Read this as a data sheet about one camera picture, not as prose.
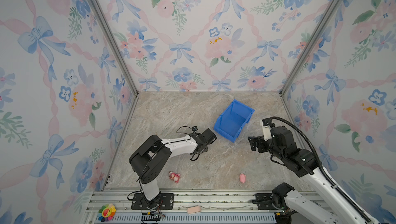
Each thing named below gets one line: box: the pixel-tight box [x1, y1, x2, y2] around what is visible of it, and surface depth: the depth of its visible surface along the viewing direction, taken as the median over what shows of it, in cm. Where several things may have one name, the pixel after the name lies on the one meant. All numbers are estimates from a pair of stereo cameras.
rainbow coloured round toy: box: [97, 203, 117, 222], surface depth 72 cm
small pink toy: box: [239, 173, 247, 184], surface depth 81 cm
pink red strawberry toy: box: [168, 171, 181, 184], surface depth 81 cm
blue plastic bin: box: [213, 99, 256, 143], surface depth 101 cm
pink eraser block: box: [187, 205, 202, 214], surface depth 72 cm
